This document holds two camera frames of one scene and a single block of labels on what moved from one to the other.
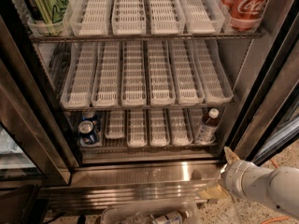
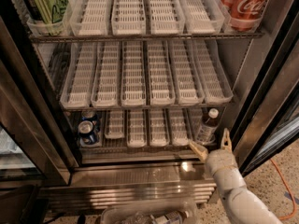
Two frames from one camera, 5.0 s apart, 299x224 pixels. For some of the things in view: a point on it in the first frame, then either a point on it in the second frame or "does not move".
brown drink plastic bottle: [207, 134] does not move
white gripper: [233, 178] -> [219, 161]
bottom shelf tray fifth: [181, 133] does not move
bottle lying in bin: [174, 217] does not move
